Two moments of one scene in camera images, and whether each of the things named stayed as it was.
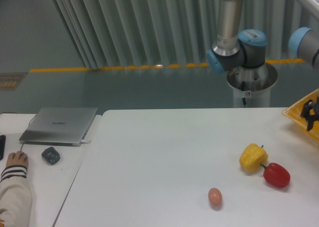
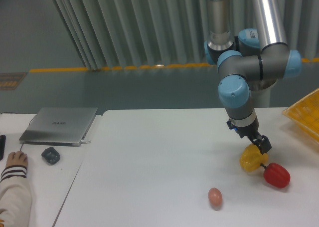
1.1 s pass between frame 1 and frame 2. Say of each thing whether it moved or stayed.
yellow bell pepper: stayed
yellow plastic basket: stayed
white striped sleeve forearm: stayed
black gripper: moved
